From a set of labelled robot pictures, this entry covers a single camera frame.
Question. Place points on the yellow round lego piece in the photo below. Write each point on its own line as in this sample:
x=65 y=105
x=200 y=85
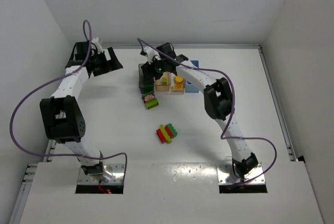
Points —
x=178 y=79

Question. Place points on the left aluminium frame rail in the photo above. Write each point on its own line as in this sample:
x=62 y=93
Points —
x=62 y=118

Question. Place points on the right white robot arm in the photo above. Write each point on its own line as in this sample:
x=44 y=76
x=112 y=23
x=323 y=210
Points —
x=219 y=98

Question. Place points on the clear transparent container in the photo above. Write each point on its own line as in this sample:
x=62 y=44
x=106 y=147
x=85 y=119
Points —
x=172 y=83

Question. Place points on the small lime green lego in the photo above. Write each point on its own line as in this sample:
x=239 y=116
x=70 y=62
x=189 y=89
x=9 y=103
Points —
x=164 y=81

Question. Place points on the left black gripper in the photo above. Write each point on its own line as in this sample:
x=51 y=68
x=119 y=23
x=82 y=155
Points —
x=103 y=62

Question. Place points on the red white green lego stack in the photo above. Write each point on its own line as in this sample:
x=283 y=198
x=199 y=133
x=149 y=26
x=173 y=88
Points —
x=150 y=100

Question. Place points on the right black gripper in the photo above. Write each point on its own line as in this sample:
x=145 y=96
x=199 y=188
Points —
x=147 y=72

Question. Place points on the orange transparent container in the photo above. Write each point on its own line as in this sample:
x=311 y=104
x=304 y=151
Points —
x=159 y=87

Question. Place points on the back aluminium frame rail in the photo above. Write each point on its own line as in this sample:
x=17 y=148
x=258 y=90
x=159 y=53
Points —
x=187 y=46

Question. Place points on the grey transparent container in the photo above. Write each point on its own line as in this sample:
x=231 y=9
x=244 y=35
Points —
x=146 y=83

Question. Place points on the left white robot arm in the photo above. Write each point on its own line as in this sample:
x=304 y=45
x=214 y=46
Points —
x=90 y=161

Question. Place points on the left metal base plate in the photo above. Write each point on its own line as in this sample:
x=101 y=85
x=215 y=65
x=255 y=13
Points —
x=113 y=176

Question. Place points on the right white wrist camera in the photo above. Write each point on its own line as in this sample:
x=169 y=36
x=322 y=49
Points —
x=149 y=53

